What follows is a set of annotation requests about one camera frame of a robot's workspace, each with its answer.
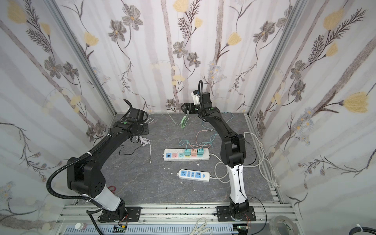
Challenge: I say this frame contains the teal charger with cable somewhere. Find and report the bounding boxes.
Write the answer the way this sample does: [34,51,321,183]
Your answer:
[197,148,204,156]
[177,126,218,157]

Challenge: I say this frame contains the white multicolour power strip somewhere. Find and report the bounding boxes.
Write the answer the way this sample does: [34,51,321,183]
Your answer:
[163,148,210,162]

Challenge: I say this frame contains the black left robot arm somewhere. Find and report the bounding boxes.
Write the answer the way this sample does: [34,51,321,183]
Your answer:
[46,101,148,223]

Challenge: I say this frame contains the white blue power strip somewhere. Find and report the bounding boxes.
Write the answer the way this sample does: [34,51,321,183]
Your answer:
[177,169,211,183]

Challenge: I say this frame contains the white bottle cap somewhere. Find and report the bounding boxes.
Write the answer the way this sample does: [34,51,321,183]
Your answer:
[74,222,86,231]

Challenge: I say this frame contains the clear tape roll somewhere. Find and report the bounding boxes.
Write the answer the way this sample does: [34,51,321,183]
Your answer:
[269,215,300,235]

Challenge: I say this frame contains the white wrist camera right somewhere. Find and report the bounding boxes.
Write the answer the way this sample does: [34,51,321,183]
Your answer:
[192,90,200,105]

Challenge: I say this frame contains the green multi-head charging cable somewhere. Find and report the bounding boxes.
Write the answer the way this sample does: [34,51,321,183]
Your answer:
[166,111,190,130]

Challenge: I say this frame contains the red handled scissors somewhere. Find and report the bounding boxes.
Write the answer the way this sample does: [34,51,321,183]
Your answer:
[108,186,117,193]

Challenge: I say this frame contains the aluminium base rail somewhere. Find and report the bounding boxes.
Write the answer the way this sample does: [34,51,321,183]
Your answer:
[55,202,294,235]

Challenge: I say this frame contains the white scissors handles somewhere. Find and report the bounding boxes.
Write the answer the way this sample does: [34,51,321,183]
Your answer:
[190,217,213,235]

